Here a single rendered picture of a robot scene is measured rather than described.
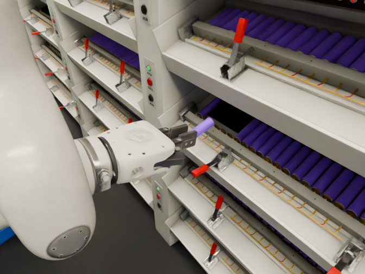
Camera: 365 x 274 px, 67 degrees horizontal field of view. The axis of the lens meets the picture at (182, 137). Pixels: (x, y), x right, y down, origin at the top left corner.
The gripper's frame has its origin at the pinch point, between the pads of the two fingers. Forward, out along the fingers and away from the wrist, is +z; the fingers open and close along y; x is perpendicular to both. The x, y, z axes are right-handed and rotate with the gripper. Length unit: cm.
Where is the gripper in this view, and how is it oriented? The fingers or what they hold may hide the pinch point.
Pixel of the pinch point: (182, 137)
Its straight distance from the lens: 50.4
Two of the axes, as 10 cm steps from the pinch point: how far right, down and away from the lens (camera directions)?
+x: -1.3, 8.5, 5.1
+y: -6.2, -4.7, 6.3
